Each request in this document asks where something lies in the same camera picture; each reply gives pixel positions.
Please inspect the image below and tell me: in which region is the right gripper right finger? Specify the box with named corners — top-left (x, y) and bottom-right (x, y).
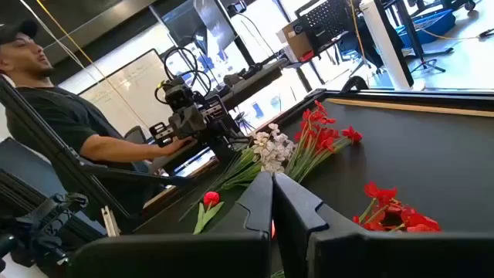
top-left (272, 172), bottom-right (494, 278)

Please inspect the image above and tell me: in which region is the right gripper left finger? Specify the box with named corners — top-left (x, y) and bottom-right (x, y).
top-left (67, 171), bottom-right (274, 278)

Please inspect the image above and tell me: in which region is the white artificial flower bunch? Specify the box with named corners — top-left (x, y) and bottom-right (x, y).
top-left (223, 142), bottom-right (297, 191)
top-left (215, 122), bottom-right (289, 186)

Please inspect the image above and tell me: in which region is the red artificial flower bunch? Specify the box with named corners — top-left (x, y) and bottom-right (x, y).
top-left (286, 99), bottom-right (364, 183)
top-left (351, 181), bottom-right (443, 233)

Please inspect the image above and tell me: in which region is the person's hand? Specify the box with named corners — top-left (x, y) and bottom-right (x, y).
top-left (160, 137), bottom-right (196, 158)

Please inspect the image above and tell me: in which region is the dark office chair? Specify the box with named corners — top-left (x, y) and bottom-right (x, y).
top-left (123, 125), bottom-right (150, 146)

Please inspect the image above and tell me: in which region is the framed whiteboard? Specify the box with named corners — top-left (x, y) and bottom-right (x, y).
top-left (79, 48), bottom-right (174, 134)

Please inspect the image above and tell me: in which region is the red artificial tulip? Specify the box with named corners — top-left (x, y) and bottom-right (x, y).
top-left (191, 191), bottom-right (225, 236)

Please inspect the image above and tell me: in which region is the grey desk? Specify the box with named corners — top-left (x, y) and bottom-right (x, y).
top-left (222, 57), bottom-right (289, 111)

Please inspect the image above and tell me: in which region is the black desk clamp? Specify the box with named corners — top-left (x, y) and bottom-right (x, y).
top-left (235, 63), bottom-right (267, 80)

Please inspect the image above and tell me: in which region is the black desk monitor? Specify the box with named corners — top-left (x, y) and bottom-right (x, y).
top-left (161, 0), bottom-right (237, 53)

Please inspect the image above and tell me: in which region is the person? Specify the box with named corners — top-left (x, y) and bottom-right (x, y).
top-left (0, 19), bottom-right (196, 173)

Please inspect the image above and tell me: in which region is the brown cardboard box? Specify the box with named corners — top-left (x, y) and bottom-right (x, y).
top-left (280, 19), bottom-right (314, 61)

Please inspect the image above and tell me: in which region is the black edge clip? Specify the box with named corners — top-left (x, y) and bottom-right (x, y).
top-left (341, 75), bottom-right (370, 93)

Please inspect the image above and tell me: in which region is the black perforated panel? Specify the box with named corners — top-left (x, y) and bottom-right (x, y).
top-left (295, 0), bottom-right (358, 53)

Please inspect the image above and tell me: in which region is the black tripod stand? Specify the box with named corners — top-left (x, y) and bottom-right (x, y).
top-left (408, 46), bottom-right (455, 74)

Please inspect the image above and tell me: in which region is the blue plastic bin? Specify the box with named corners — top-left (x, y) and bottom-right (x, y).
top-left (395, 9), bottom-right (457, 46)

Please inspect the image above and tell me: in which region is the black frame strut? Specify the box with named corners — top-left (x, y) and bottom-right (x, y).
top-left (0, 75), bottom-right (132, 232)
top-left (76, 164), bottom-right (198, 188)

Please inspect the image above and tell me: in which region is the silver metal bracket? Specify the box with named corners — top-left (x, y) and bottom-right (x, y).
top-left (100, 205), bottom-right (121, 237)

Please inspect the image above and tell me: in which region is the yellow cord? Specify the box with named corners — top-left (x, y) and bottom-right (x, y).
top-left (35, 0), bottom-right (150, 131)

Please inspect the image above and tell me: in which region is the black mount bracket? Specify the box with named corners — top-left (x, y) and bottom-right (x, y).
top-left (0, 192), bottom-right (90, 271)

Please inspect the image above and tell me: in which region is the tall black white post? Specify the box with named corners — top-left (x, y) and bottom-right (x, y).
top-left (360, 0), bottom-right (414, 90)

